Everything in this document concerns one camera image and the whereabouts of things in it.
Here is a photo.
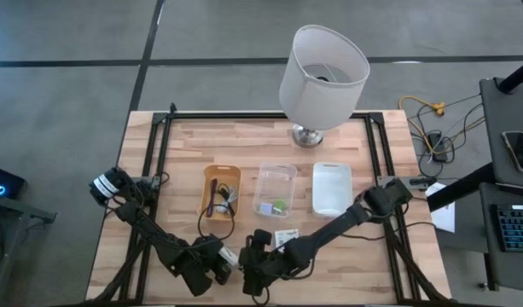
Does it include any black device blue light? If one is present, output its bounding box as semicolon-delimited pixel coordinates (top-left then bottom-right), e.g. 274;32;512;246
0;164;27;200

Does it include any black power brick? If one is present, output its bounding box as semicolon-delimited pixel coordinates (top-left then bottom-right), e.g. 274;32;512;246
427;131;449;163

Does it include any clear plastic bin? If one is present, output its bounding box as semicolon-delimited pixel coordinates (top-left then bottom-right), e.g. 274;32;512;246
251;161;299;218

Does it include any white cable bundle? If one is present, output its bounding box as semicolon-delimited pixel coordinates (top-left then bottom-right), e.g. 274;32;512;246
224;185;240;206

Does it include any white cardboard box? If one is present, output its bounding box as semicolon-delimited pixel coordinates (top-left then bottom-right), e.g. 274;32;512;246
274;229;300;252

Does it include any smartphone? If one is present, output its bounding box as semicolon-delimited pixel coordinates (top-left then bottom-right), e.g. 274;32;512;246
501;130;523;173

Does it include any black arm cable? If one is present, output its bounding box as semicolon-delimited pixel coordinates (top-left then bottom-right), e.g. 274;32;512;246
341;220;435;242

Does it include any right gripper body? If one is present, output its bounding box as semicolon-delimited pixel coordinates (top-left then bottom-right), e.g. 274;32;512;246
239;245;296;282

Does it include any yellow plastic bin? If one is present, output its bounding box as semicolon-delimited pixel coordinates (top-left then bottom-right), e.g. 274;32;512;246
196;165;243;222

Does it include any dark grey side stand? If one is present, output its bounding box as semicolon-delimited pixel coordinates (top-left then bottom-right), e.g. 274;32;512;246
0;191;57;307

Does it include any black desk leg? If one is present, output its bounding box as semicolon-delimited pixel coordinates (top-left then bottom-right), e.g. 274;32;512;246
427;161;497;213

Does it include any white shade table lamp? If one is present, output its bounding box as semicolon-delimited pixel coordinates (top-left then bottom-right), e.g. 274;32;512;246
278;24;371;149

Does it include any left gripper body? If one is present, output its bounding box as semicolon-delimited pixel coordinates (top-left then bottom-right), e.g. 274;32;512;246
177;238;226;298

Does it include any dark grey desk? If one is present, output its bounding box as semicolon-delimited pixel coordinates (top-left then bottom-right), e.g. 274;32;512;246
478;182;523;295

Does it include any yellow floor cable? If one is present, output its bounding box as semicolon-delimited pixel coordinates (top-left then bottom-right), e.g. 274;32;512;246
398;95;487;155

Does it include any black desk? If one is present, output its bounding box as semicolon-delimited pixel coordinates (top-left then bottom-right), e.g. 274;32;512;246
478;76;523;193

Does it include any black pole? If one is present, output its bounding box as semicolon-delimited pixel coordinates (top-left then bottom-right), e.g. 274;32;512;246
497;57;523;95

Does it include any white paper sheet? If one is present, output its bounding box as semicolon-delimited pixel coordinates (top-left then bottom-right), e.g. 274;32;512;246
425;182;457;235

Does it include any black keyboard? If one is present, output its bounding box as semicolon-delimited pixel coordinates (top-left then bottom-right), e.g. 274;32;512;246
495;204;523;253

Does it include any black aluminium rig frame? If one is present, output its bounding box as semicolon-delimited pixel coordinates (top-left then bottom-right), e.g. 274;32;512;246
90;102;452;306

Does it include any white plastic bin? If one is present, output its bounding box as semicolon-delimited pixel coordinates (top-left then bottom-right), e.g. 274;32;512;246
311;161;354;218

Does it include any purple cable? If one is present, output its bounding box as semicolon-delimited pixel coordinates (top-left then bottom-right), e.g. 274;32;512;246
207;177;219;218

